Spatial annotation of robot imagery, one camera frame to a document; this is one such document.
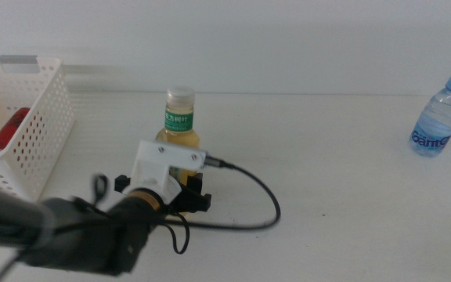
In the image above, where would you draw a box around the yellow tea bottle green label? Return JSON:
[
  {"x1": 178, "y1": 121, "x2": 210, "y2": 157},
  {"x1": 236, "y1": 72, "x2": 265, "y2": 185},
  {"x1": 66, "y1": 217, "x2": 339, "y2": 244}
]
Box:
[{"x1": 154, "y1": 86, "x2": 201, "y2": 219}]

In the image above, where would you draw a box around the red cola can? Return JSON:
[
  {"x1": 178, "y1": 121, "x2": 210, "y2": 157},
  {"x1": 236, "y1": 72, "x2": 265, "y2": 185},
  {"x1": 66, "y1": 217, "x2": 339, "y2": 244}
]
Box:
[{"x1": 0, "y1": 107, "x2": 31, "y2": 155}]

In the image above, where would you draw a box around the clear water bottle blue cap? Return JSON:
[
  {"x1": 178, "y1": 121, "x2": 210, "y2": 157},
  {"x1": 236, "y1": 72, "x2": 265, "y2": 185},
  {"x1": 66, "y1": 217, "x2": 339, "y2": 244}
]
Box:
[{"x1": 409, "y1": 75, "x2": 451, "y2": 158}]

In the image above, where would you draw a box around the white perforated plastic basket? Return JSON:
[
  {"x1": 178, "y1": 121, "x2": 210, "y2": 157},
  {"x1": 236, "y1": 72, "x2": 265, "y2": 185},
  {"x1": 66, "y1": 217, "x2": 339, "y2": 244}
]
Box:
[{"x1": 0, "y1": 54, "x2": 75, "y2": 203}]

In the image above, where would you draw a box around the thin black cable loop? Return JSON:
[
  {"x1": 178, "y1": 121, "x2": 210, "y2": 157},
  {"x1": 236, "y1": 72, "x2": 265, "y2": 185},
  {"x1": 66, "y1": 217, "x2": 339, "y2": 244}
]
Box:
[
  {"x1": 162, "y1": 212, "x2": 191, "y2": 255},
  {"x1": 92, "y1": 173, "x2": 110, "y2": 207}
]

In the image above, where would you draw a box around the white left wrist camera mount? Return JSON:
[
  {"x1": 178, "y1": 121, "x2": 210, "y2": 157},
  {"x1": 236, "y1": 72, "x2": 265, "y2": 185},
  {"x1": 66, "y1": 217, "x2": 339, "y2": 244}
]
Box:
[{"x1": 130, "y1": 139, "x2": 207, "y2": 205}]

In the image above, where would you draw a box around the black camera cable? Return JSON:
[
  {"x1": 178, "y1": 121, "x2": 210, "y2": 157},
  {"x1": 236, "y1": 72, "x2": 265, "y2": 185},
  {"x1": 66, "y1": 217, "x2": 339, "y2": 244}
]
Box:
[{"x1": 158, "y1": 155, "x2": 282, "y2": 231}]

